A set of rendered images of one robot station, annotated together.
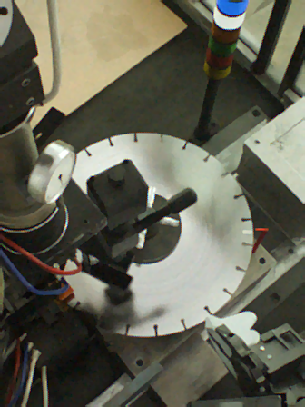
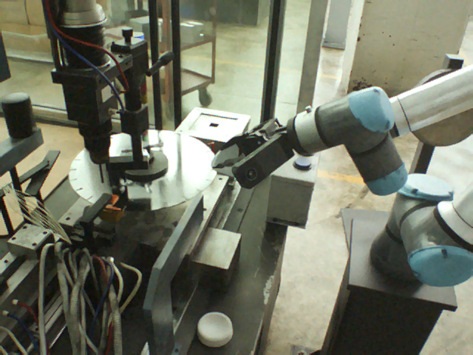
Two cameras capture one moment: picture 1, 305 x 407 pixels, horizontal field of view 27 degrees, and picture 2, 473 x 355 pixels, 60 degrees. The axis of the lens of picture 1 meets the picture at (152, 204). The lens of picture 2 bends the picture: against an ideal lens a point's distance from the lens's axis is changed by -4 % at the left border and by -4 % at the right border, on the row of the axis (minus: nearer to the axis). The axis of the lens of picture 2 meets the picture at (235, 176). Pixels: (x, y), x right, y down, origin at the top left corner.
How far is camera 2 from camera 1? 0.63 m
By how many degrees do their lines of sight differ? 37
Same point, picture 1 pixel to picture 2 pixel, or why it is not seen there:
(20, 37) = not seen: outside the picture
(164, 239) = (160, 161)
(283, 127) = (190, 122)
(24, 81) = not seen: outside the picture
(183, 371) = (214, 246)
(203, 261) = (189, 164)
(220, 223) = (186, 149)
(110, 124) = not seen: hidden behind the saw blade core
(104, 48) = (63, 154)
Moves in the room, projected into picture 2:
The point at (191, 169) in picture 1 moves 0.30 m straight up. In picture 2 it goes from (154, 137) to (146, 15)
